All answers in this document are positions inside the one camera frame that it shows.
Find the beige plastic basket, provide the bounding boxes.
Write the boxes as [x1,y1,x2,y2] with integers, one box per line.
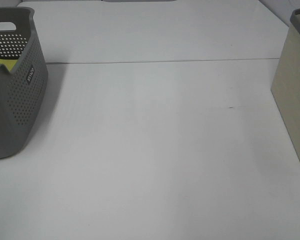
[271,8,300,162]

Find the grey perforated plastic basket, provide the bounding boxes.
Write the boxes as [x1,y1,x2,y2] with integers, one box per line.
[0,7,48,159]

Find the yellow-green towel in basket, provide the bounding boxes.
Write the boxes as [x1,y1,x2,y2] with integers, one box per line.
[0,58,18,71]

